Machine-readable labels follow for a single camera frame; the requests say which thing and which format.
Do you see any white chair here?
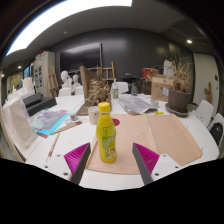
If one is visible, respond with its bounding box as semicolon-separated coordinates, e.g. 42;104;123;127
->
194;99;215;128
74;85;84;96
116;81;130;95
58;87;73;98
207;112;224;148

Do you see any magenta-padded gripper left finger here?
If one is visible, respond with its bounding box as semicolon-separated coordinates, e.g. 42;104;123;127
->
44;142;92;186

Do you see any white cabinet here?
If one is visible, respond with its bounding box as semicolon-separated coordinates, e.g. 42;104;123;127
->
32;50;56;98

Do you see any grey pot saucer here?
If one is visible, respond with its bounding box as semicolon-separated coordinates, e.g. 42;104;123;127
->
164;102;190;118

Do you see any colourful book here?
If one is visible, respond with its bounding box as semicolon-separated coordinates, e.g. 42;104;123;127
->
31;109;70;137

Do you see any long wooden paintbrush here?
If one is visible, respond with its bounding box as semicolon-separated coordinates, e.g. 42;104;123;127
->
45;132;61;163

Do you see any red box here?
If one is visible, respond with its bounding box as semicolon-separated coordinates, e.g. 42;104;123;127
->
141;67;160;81

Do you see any brown twig sculpture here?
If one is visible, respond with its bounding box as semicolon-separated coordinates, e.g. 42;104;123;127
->
85;66;113;107

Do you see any large black box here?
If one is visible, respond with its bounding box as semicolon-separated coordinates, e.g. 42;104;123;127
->
26;97;58;117

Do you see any clear green-label spray bottle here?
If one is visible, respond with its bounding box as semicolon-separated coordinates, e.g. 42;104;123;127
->
111;78;120;99

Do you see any long ceiling light panel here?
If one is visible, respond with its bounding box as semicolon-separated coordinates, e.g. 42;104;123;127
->
5;0;133;57

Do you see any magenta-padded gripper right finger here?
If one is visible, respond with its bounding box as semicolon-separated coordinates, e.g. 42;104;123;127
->
132;142;183;186

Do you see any black wall screen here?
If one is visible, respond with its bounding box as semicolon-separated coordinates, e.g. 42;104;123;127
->
59;42;102;73

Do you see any white canvas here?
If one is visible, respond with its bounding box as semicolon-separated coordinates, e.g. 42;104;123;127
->
1;96;38;151

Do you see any wooden easel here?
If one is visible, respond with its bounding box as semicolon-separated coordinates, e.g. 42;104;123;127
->
46;65;61;98
96;61;117;83

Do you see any grey newspaper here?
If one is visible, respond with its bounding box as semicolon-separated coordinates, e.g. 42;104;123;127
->
117;94;158;115

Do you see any wooden figure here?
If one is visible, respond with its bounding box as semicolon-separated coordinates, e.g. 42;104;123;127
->
203;82;213;104

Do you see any yellow drink bottle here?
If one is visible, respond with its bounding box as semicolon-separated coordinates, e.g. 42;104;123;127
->
95;101;118;164

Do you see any cream dotted cup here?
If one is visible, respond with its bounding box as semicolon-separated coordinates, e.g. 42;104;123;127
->
87;105;100;126

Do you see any dark potted dried plant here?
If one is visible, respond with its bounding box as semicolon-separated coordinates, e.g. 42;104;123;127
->
167;56;195;114

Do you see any white plaster bust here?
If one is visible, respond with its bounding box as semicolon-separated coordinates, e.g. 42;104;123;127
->
72;73;82;93
60;70;70;89

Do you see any brown cardboard box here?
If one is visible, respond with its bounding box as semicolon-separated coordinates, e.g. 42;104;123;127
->
150;77;175;103

